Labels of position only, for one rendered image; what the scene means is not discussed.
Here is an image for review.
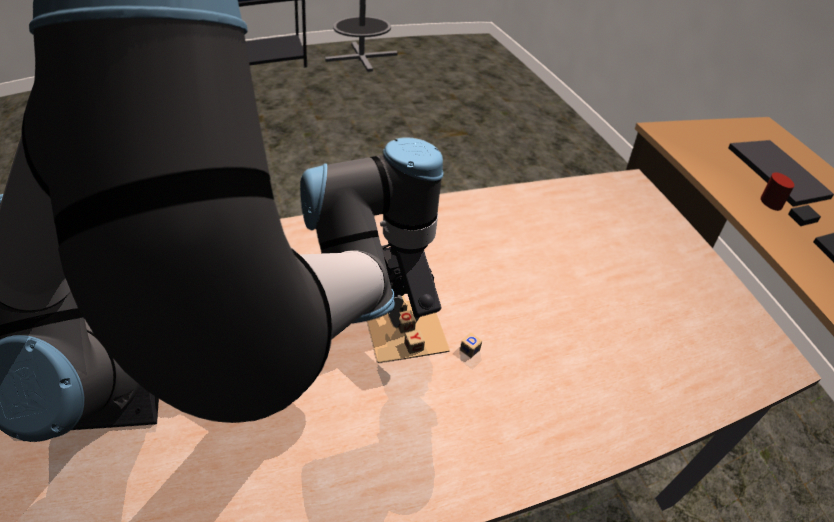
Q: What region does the tan mat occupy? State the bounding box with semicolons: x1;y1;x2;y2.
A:
367;313;450;363

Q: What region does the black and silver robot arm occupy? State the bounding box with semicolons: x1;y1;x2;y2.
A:
0;0;443;442

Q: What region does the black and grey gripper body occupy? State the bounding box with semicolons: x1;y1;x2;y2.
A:
382;242;428;296

